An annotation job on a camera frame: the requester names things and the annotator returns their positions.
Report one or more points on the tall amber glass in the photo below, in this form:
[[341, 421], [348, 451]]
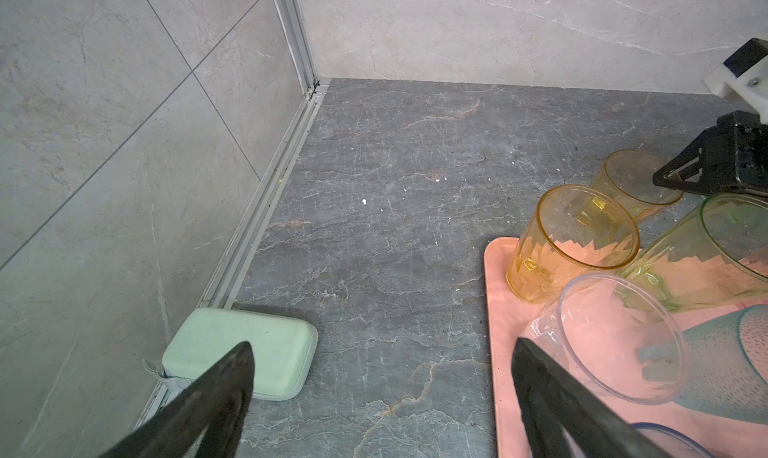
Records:
[[575, 230]]

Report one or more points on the teal frosted cup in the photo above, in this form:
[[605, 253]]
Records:
[[728, 366]]

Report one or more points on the clear glass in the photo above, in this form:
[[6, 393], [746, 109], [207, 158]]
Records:
[[616, 339]]

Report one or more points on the white clip device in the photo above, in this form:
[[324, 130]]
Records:
[[166, 390]]

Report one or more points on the short amber glass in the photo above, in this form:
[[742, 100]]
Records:
[[626, 176]]

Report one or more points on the tall green glass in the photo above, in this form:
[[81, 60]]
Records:
[[714, 256]]

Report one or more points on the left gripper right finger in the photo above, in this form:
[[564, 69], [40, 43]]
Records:
[[554, 405]]

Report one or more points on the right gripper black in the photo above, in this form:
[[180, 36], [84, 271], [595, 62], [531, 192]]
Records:
[[711, 163]]

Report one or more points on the pink plastic tray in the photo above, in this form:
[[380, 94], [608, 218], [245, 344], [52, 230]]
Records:
[[508, 316]]

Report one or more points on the blue tall glass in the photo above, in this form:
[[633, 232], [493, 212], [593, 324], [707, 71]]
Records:
[[673, 442]]

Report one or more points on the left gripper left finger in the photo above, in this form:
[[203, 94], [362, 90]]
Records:
[[210, 412]]

